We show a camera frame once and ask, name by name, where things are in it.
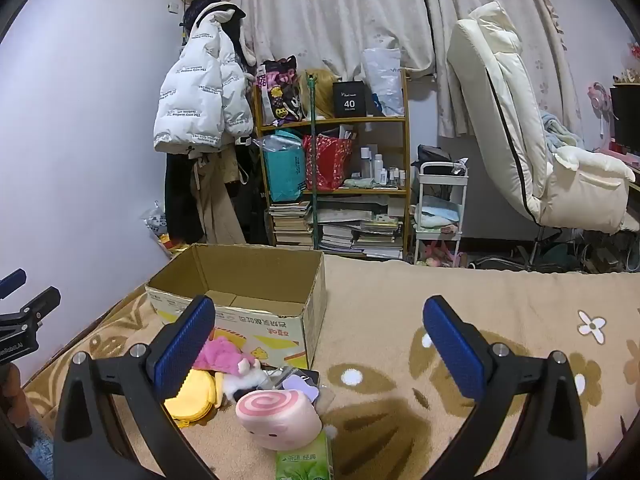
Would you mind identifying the beige trousers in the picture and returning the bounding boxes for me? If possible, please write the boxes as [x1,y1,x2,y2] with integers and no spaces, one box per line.
[187,150,248,246]

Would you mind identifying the cardboard box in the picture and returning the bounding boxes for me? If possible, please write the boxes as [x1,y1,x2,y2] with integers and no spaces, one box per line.
[145,243,328,371]

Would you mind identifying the pink plush bear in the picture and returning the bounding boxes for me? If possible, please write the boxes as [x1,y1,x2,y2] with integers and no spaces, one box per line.
[192,336,256,376]

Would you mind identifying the person's left hand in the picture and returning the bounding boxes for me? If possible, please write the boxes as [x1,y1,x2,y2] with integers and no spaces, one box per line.
[0,364,31,428]

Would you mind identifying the wooden shelf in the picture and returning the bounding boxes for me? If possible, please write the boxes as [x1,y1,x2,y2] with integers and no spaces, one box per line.
[252,72,413,261]

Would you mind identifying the pink desk fan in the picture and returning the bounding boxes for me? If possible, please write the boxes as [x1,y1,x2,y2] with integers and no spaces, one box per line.
[587,82,613,136]

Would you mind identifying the stack of books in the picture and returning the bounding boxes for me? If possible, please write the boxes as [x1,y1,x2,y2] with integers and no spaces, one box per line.
[269,197,406,261]

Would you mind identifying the red bag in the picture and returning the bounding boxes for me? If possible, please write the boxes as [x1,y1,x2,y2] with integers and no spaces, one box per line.
[302,134,353,191]

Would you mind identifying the yellow plush toy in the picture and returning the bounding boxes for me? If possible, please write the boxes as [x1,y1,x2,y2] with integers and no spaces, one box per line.
[164,369,218,422]

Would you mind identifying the light blue blanket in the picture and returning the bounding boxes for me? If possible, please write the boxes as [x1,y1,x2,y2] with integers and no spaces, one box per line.
[540,110,583,153]

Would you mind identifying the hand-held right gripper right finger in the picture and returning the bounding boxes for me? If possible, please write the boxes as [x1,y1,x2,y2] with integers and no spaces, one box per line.
[422,295,588,480]

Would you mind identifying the green tissue pack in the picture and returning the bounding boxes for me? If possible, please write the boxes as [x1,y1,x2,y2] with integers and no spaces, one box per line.
[276,432,335,480]

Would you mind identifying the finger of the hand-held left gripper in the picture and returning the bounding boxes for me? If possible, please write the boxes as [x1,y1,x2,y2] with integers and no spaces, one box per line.
[0,287,62,331]
[0,269,27,298]

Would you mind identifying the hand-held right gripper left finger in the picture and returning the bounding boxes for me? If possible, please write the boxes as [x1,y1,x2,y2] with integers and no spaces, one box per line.
[52,294,218,480]

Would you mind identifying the black pink printed bag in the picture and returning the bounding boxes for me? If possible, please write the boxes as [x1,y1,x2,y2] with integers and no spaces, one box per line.
[257,56,306,126]

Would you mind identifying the purple item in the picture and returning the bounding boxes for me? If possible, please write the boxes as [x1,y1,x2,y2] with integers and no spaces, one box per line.
[282,370,336,416]

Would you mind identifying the dark bag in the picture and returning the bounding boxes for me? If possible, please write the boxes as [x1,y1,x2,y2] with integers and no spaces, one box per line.
[412,145,468,171]

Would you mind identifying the flower printed curtain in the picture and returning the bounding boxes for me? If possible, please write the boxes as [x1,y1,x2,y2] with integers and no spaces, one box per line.
[237,0,581,138]

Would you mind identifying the pink swirl roll toy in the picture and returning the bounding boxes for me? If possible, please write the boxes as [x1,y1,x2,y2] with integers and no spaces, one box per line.
[235,387,323,452]

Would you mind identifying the white trolley cart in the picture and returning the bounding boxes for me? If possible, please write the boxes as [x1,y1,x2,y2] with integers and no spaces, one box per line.
[412,161,471,266]

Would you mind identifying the black garment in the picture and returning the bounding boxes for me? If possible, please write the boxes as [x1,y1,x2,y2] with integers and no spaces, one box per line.
[164,152,206,243]

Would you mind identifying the group of white bottles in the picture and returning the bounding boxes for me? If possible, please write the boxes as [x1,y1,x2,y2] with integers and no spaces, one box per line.
[357,146,408,186]

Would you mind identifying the white puffer jacket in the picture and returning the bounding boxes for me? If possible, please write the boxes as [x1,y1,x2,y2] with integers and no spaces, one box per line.
[152,2,256,153]

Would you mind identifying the black hat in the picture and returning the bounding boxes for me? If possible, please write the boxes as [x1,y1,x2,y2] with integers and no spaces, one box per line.
[181,0,248,26]

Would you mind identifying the teal bag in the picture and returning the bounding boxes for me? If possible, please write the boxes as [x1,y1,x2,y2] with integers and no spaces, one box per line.
[261,130,307,203]

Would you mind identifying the white plastic bag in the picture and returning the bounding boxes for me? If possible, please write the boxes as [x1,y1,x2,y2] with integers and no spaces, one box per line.
[361,48,406,117]

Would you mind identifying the pink toys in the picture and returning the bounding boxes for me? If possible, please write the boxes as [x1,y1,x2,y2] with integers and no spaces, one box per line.
[420,240,463,267]

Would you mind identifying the white plush toy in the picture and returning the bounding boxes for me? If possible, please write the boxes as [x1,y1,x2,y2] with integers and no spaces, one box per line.
[220,357,266,403]

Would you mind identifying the black monitor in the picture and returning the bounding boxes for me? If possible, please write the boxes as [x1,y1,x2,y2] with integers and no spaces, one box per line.
[610,82,640,153]

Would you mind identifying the crinkled plastic bag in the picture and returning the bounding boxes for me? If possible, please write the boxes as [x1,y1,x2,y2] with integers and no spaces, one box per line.
[142,202,173,251]

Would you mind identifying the green pole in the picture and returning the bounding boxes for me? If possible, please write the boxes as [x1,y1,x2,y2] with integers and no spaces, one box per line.
[306,72,321,251]

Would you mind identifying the black box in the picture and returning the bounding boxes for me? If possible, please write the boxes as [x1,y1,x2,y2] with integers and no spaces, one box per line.
[332,80,368,117]

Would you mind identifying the light blue folded cloth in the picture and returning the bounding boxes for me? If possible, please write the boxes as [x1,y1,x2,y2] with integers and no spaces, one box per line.
[420,205,461,226]

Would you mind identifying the blond wig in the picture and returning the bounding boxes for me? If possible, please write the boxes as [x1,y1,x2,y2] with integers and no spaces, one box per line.
[299,69,341,120]

